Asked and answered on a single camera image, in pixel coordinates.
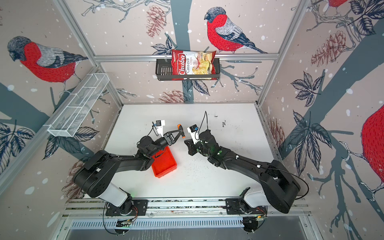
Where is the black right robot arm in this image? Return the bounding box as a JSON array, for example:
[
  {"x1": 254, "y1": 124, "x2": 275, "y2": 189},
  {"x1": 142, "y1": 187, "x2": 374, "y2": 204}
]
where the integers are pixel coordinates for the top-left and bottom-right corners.
[{"x1": 171, "y1": 130, "x2": 301, "y2": 214}]

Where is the black wire wall basket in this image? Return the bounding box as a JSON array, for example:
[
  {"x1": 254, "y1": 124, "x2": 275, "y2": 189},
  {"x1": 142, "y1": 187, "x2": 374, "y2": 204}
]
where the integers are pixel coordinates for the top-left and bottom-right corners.
[{"x1": 155, "y1": 59, "x2": 221, "y2": 81}]

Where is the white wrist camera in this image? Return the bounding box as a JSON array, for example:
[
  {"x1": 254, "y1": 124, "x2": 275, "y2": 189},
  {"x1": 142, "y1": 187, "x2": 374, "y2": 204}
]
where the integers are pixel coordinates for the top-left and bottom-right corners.
[
  {"x1": 187, "y1": 125, "x2": 200, "y2": 144},
  {"x1": 152, "y1": 120, "x2": 165, "y2": 137}
]

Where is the orange black screwdriver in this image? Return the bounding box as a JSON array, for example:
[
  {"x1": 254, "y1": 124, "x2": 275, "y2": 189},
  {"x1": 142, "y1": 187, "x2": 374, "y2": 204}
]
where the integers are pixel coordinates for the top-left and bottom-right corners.
[{"x1": 178, "y1": 124, "x2": 186, "y2": 139}]

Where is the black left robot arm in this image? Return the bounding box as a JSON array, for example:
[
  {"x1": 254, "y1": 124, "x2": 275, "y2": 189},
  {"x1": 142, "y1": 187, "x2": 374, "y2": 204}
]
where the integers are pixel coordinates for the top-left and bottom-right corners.
[{"x1": 73, "y1": 125, "x2": 185, "y2": 216}]

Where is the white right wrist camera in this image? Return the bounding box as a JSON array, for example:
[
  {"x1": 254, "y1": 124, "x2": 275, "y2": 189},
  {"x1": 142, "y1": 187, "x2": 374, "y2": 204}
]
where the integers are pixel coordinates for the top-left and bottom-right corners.
[{"x1": 187, "y1": 125, "x2": 200, "y2": 144}]

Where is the right aluminium corner post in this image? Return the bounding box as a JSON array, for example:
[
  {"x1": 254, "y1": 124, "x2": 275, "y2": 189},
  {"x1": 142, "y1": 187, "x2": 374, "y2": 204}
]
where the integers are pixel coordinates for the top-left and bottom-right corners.
[{"x1": 258, "y1": 0, "x2": 310, "y2": 107}]

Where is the red cassava chips bag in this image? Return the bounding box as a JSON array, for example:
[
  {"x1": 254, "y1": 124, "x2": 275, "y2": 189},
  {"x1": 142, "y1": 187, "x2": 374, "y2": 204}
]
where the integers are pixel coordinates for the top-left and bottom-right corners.
[{"x1": 171, "y1": 50, "x2": 220, "y2": 80}]

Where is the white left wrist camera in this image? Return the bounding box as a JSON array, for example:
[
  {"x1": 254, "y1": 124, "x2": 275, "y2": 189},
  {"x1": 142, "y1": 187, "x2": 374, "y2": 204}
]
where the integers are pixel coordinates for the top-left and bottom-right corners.
[{"x1": 152, "y1": 120, "x2": 165, "y2": 137}]

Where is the horizontal aluminium frame bar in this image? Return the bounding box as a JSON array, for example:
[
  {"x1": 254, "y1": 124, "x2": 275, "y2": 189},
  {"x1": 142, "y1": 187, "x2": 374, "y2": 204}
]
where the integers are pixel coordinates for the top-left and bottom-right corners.
[{"x1": 94, "y1": 53, "x2": 280, "y2": 63}]

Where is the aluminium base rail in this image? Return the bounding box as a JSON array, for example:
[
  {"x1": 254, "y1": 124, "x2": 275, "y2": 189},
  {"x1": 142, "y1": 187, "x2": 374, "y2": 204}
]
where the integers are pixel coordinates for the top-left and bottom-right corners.
[{"x1": 62, "y1": 197, "x2": 312, "y2": 218}]

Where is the aluminium corner frame post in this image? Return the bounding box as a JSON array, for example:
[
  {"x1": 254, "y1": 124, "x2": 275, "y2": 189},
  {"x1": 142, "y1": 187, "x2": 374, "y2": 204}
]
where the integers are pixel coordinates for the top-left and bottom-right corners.
[{"x1": 53, "y1": 0, "x2": 124, "y2": 109}]

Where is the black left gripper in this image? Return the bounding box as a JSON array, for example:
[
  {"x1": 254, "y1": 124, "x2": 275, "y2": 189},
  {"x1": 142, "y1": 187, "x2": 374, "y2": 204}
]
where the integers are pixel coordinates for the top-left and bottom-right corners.
[{"x1": 148, "y1": 130, "x2": 182, "y2": 158}]

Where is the red plastic bin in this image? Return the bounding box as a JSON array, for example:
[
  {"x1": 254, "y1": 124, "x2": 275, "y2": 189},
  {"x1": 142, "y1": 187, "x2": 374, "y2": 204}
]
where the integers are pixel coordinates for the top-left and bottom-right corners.
[{"x1": 152, "y1": 147, "x2": 177, "y2": 178}]

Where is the white mesh wall shelf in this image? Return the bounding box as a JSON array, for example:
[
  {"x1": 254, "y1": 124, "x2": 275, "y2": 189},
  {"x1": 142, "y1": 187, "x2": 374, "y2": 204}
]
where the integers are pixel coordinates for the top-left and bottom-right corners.
[{"x1": 48, "y1": 73, "x2": 110, "y2": 137}]

